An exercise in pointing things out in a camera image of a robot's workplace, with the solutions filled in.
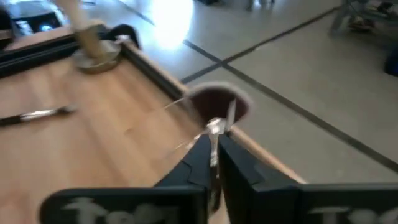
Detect white mushroom lamp brass base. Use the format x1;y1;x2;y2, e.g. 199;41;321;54
51;0;123;75

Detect black box blue light ring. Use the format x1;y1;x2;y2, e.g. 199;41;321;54
14;11;63;34

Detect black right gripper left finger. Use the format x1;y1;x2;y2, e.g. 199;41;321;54
39;134;216;224

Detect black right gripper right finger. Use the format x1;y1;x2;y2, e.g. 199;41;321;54
218;132;398;224

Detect black corner clamp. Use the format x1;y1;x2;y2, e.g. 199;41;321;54
105;23;141;50

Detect black makeup brush silver ferrule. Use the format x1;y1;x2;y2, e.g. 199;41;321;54
0;105;79;127

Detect fan makeup brush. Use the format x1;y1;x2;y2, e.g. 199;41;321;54
185;81;253;215

